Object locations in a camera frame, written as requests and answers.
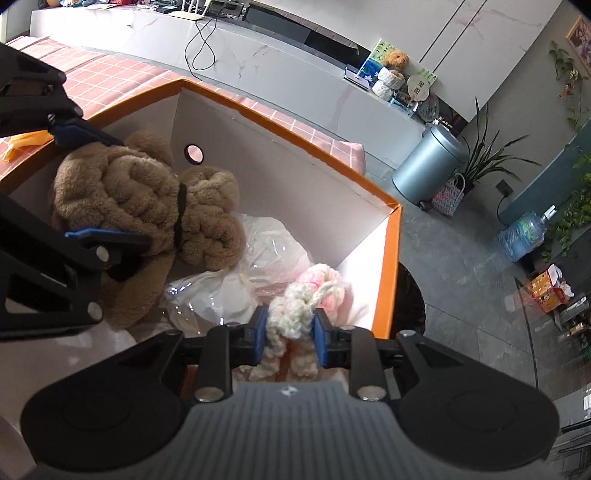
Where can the tall floor plant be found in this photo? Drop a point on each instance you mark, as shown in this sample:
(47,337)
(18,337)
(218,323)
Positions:
(486,155)

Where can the white crinkled plastic bag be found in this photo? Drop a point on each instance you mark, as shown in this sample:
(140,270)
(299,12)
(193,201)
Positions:
(272,259)

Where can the brown braided plush toy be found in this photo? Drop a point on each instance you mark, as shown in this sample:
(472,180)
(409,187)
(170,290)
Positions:
(189,217)

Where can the framed wall picture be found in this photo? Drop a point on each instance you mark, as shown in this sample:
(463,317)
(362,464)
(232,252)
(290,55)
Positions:
(579,38)

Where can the pink white knitted toy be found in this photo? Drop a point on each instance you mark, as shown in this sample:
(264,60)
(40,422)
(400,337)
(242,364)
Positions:
(289,353)

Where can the blue water jug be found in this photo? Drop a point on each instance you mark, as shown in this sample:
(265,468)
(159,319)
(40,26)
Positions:
(525,234)

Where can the white marble tv console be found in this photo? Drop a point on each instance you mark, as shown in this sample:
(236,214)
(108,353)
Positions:
(257,64)

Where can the green picture book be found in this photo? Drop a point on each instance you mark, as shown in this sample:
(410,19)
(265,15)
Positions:
(373,65)

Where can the grey metal trash bin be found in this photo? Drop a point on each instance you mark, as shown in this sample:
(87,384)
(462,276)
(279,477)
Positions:
(430,165)

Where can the orange carton on floor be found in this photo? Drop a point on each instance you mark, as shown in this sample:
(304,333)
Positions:
(550,290)

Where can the white wifi router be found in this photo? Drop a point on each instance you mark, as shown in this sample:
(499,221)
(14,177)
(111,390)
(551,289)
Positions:
(191,10)

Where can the brown teddy bear figure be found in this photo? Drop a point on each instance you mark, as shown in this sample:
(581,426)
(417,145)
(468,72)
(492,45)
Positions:
(391,78)

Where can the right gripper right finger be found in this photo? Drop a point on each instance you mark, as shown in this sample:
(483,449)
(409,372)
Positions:
(354,349)

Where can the orange cardboard box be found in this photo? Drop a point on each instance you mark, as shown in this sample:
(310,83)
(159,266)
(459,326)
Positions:
(133,416)

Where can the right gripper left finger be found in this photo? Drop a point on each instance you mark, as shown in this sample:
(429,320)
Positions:
(225,348)

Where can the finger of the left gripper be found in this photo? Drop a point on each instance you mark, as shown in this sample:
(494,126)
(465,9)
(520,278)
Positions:
(122,253)
(74,133)

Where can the yellow plush piece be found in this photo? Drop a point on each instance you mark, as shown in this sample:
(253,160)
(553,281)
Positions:
(18,143)

